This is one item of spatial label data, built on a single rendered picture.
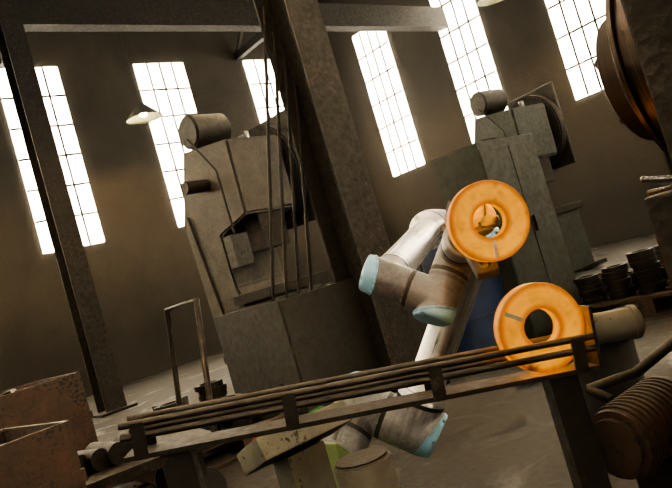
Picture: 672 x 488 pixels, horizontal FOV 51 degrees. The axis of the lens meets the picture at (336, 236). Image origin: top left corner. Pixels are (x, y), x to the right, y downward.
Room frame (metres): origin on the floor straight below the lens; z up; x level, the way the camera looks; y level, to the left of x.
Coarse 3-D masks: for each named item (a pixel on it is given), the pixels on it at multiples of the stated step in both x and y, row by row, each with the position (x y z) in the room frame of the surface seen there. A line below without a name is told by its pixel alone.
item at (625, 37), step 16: (608, 0) 1.29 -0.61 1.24; (608, 16) 1.28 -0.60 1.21; (624, 16) 1.27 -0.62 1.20; (608, 32) 1.28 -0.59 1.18; (624, 32) 1.26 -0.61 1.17; (624, 48) 1.27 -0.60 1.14; (624, 64) 1.27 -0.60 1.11; (640, 64) 1.25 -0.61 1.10; (624, 80) 1.27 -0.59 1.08; (640, 80) 1.26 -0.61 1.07; (640, 96) 1.27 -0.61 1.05; (640, 112) 1.28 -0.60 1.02; (656, 128) 1.30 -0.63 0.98
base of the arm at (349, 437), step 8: (352, 424) 2.12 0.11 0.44; (336, 432) 2.11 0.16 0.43; (344, 432) 2.11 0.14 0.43; (352, 432) 2.11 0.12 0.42; (360, 432) 2.13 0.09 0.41; (320, 440) 2.10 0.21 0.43; (328, 440) 2.09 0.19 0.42; (336, 440) 2.10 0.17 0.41; (344, 440) 2.09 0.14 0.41; (352, 440) 2.10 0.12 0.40; (360, 440) 2.12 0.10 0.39; (368, 440) 2.15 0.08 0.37; (352, 448) 2.08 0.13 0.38; (360, 448) 2.10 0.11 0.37
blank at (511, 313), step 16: (528, 288) 1.20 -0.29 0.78; (544, 288) 1.21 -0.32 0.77; (560, 288) 1.21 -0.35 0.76; (512, 304) 1.20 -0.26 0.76; (528, 304) 1.20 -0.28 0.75; (544, 304) 1.21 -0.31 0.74; (560, 304) 1.21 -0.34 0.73; (576, 304) 1.21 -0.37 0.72; (496, 320) 1.21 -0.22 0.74; (512, 320) 1.20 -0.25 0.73; (560, 320) 1.21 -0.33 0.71; (576, 320) 1.21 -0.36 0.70; (496, 336) 1.21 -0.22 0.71; (512, 336) 1.20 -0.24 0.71; (560, 336) 1.21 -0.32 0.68; (528, 352) 1.20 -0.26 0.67; (544, 352) 1.20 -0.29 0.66; (528, 368) 1.20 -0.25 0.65; (544, 368) 1.20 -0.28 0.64
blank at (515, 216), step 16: (464, 192) 1.30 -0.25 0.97; (480, 192) 1.30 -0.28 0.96; (496, 192) 1.31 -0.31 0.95; (512, 192) 1.31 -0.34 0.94; (448, 208) 1.33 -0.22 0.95; (464, 208) 1.30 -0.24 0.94; (496, 208) 1.33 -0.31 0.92; (512, 208) 1.31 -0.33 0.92; (448, 224) 1.31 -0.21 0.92; (464, 224) 1.30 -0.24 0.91; (512, 224) 1.31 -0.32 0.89; (528, 224) 1.31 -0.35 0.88; (464, 240) 1.30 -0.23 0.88; (480, 240) 1.30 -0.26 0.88; (496, 240) 1.31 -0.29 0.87; (512, 240) 1.31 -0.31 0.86; (480, 256) 1.30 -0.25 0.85; (496, 256) 1.31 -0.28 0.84
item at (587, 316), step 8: (584, 312) 1.21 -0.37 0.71; (584, 320) 1.22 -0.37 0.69; (592, 320) 1.19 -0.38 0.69; (584, 328) 1.22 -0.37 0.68; (592, 328) 1.19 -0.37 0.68; (584, 344) 1.24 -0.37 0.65; (592, 352) 1.21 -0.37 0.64; (592, 360) 1.22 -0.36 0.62; (600, 360) 1.19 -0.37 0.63; (600, 368) 1.19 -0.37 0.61
